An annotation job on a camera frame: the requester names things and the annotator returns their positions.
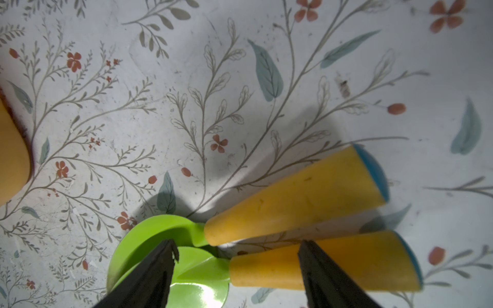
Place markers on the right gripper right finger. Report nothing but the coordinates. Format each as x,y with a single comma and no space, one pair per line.
326,284

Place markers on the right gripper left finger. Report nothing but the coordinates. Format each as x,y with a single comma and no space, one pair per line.
149,284

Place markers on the yellow plastic storage box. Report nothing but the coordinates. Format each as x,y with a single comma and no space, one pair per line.
16,159

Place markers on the floral table mat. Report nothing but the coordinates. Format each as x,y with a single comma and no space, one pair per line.
133,109

